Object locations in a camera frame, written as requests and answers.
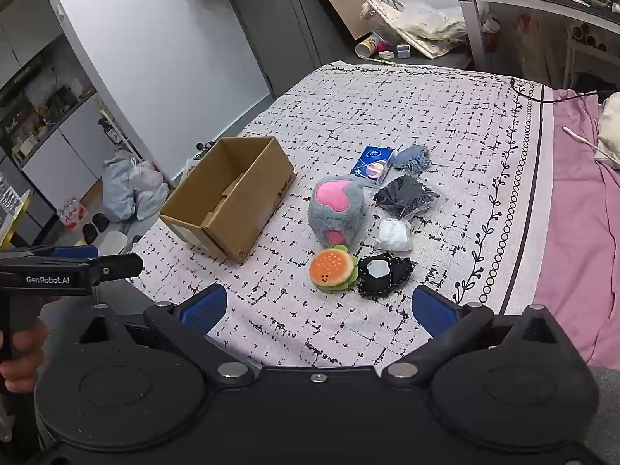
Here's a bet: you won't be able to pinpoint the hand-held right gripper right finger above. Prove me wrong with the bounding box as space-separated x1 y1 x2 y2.
381 285 583 389

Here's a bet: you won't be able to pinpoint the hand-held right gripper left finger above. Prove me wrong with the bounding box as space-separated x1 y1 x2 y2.
72 283 262 389

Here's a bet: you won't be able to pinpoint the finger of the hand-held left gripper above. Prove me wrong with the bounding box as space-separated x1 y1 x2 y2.
90 253 145 286
29 245 100 259

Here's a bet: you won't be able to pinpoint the black plush toy white patch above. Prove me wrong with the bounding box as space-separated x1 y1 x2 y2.
357 251 414 297

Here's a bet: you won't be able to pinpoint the burger plush toy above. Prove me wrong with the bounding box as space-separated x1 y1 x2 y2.
310 245 360 294

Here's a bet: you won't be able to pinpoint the brown cardboard box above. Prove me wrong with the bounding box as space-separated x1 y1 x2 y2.
159 136 297 265

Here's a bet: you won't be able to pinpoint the grey pink plush toy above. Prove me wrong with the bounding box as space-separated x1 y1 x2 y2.
308 176 366 254

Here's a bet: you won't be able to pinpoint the person's left hand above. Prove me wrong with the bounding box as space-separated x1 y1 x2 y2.
0 320 50 394

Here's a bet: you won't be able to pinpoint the white slipper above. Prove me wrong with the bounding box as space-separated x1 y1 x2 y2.
98 231 129 257

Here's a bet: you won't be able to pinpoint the red white packet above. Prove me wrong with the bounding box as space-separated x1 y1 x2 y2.
57 197 88 231

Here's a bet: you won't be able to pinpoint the white plastic bag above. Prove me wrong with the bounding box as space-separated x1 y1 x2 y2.
134 161 170 222

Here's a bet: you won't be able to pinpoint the grey plastic bag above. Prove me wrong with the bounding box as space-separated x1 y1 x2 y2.
101 149 147 222

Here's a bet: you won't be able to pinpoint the black item in clear bag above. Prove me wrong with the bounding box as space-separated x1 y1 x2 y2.
373 174 441 220

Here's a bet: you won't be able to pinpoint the white storage shelf unit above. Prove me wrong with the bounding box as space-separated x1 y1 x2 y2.
0 0 163 253

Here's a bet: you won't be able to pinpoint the blue-grey fluffy cloth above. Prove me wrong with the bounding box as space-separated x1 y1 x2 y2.
391 145 432 172

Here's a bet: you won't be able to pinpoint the pink bed sheet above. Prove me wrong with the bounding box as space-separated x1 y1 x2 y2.
533 88 620 368

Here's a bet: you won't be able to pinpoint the blue tissue pack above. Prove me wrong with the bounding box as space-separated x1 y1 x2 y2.
353 146 395 184

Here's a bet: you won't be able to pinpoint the pink stick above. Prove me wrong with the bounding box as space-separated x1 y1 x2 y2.
562 126 608 157

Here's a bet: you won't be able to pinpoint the cream cloth bundle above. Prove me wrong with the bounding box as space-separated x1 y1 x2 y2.
593 96 620 170

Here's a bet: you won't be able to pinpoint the paper tube cup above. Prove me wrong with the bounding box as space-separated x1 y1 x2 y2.
355 33 384 59

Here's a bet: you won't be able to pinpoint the cream canvas tote bag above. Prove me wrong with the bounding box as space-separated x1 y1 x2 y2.
362 0 468 60

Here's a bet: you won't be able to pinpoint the dark grey wardrobe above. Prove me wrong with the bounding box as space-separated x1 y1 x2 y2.
225 0 362 100

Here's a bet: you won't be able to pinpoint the white desk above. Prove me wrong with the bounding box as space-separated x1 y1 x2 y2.
456 0 620 89

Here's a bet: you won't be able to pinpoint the black cable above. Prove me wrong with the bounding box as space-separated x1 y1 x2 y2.
510 77 604 105

